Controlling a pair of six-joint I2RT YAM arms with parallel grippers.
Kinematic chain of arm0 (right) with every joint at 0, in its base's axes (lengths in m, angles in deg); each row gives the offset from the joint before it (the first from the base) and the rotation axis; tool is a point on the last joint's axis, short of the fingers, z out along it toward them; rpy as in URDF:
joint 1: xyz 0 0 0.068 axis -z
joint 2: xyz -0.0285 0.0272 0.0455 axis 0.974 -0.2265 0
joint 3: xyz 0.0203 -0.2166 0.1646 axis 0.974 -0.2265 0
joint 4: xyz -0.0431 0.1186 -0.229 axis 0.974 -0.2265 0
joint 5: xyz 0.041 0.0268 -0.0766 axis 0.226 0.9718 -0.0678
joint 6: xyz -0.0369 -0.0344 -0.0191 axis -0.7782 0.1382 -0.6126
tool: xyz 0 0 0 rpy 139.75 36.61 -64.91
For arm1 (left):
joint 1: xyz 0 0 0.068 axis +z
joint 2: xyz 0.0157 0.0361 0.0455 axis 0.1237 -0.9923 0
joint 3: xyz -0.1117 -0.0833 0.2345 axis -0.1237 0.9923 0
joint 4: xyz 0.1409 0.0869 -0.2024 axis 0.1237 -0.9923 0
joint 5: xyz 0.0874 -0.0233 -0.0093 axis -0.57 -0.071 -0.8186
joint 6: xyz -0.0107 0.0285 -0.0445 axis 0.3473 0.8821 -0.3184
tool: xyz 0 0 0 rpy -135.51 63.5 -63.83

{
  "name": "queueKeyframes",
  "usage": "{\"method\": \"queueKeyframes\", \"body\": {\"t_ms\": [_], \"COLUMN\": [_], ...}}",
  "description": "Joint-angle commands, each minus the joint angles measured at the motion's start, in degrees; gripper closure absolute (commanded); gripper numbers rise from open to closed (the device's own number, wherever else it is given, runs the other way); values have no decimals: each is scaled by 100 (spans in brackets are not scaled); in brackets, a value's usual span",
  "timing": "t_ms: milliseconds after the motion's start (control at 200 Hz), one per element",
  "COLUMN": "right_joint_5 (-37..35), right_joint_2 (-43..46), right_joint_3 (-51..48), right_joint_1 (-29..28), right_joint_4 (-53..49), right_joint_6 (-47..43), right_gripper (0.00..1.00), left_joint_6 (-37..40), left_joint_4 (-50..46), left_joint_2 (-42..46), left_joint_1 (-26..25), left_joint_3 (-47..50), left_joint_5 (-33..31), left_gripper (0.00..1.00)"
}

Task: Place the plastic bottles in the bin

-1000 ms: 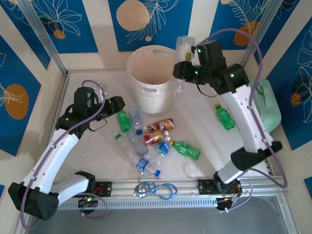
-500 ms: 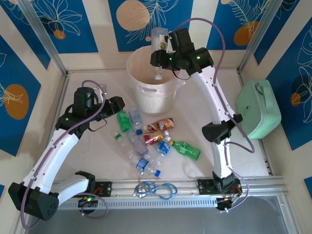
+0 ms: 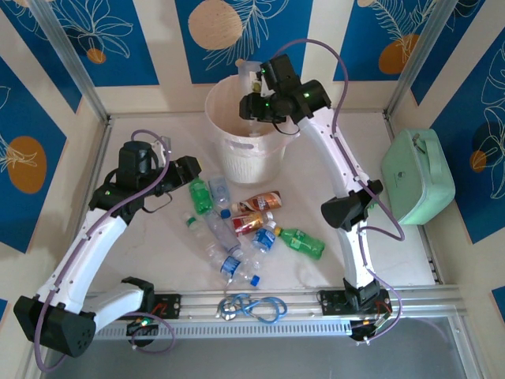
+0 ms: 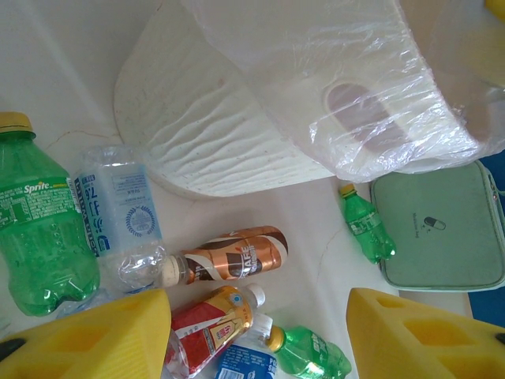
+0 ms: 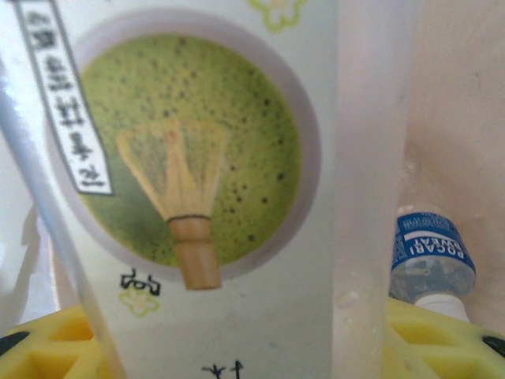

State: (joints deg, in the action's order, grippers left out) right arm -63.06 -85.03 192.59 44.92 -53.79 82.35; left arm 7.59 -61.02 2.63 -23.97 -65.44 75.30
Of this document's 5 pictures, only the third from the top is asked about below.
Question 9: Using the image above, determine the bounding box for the small clear bottle blue label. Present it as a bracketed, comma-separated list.
[251, 220, 279, 253]

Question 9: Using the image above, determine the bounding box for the clear bottle green label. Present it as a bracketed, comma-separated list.
[239, 58, 264, 97]

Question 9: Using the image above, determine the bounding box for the black right mount plate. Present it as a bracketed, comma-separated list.
[317, 290, 392, 317]

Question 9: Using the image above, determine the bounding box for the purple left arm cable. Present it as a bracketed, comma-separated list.
[33, 129, 178, 372]

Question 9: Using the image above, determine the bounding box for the black left mount plate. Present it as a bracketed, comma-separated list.
[109, 292, 185, 321]

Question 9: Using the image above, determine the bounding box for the brown coffee drink bottle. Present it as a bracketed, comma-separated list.
[231, 190, 283, 214]

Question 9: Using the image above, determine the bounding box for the clear bottle blue label blue cap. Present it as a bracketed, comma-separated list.
[211, 252, 262, 287]

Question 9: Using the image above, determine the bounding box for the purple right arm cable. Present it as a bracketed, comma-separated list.
[274, 38, 406, 347]

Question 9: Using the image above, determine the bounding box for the mint green zip case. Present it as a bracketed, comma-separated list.
[380, 128, 457, 227]

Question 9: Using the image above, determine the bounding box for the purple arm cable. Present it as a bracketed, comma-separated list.
[33, 129, 178, 372]
[274, 38, 406, 347]

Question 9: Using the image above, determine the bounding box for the slotted grey cable duct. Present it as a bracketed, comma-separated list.
[94, 317, 353, 341]

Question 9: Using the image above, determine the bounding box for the small circuit board with wires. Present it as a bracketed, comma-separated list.
[125, 315, 159, 337]
[350, 317, 386, 344]

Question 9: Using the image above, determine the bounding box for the green plastic bottle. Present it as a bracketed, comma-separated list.
[275, 225, 327, 261]
[188, 177, 215, 217]

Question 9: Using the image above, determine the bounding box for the grey front panel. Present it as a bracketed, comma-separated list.
[23, 327, 484, 379]

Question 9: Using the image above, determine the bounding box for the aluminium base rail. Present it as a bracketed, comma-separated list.
[84, 283, 469, 321]

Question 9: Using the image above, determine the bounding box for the black mount plate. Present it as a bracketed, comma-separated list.
[109, 292, 185, 321]
[317, 290, 392, 317]

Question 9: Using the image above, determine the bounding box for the white plastic bin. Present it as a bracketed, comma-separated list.
[204, 74, 299, 186]

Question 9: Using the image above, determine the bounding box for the aluminium frame post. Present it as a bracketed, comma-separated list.
[28, 0, 114, 123]
[383, 0, 462, 122]

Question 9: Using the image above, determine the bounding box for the long clear plastic bottle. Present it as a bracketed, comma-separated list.
[204, 210, 244, 253]

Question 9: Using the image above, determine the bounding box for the coiled blue cable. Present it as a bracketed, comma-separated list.
[216, 292, 288, 325]

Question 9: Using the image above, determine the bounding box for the crushed clear bottle pale label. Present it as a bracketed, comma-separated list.
[208, 174, 233, 220]

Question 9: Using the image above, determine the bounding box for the red gold drink bottle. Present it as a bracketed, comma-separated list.
[230, 210, 275, 238]

